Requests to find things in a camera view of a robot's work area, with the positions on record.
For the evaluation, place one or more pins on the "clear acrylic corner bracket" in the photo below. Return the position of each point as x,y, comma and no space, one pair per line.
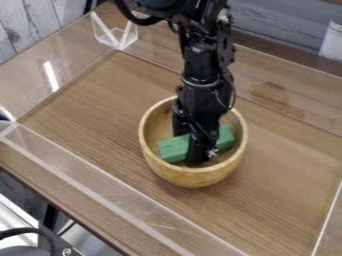
117,38

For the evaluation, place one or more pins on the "black table leg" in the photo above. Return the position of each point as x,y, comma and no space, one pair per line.
50,219

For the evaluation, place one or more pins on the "white cylindrical container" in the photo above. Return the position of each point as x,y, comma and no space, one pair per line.
332,43

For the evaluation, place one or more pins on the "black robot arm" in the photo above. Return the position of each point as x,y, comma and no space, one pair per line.
204,24

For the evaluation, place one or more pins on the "brown wooden bowl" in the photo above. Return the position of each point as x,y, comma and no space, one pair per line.
156,128

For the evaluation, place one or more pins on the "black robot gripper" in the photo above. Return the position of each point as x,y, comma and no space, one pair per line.
201,104

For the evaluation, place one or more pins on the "green rectangular block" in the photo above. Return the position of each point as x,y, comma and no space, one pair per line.
174,148

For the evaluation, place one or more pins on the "clear acrylic front wall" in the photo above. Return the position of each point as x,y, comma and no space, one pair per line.
134,223

